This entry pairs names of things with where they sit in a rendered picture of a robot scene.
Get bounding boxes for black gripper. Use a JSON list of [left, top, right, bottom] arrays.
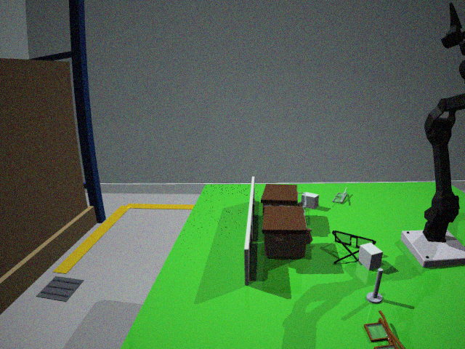
[[441, 3, 465, 49]]

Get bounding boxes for black glasses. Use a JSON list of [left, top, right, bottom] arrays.
[[332, 230, 376, 264]]

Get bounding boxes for white thin panel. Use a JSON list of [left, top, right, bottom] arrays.
[[244, 177, 255, 286]]

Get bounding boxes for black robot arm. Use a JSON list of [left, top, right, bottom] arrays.
[[423, 93, 465, 242]]

